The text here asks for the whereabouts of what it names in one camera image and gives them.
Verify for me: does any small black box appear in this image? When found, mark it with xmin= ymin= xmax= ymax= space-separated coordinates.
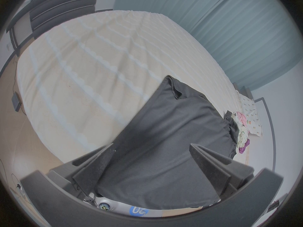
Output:
xmin=12 ymin=92 xmax=22 ymax=112

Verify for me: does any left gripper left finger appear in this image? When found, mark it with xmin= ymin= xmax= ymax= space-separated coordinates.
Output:
xmin=48 ymin=143 xmax=115 ymax=197

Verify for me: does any black T-shirt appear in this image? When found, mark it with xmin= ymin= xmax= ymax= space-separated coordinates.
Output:
xmin=95 ymin=75 xmax=238 ymax=210

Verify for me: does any white printed garment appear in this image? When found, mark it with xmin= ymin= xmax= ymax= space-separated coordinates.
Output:
xmin=231 ymin=113 xmax=250 ymax=148

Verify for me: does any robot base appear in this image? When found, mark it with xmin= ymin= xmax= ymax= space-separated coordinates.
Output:
xmin=82 ymin=193 xmax=204 ymax=219

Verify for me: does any pink garment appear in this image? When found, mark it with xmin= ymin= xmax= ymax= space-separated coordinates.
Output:
xmin=237 ymin=113 xmax=249 ymax=127

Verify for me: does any bed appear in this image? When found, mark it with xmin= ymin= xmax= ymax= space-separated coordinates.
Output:
xmin=16 ymin=10 xmax=277 ymax=172

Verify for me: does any purple garment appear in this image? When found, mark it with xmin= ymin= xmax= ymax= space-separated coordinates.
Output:
xmin=238 ymin=139 xmax=251 ymax=154

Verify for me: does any grey bedside table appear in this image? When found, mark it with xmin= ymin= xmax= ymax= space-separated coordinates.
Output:
xmin=233 ymin=83 xmax=252 ymax=99

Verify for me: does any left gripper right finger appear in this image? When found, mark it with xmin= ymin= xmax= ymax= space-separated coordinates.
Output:
xmin=189 ymin=143 xmax=255 ymax=201

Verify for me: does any white printed pillow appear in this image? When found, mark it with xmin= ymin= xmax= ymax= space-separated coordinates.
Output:
xmin=238 ymin=95 xmax=263 ymax=137

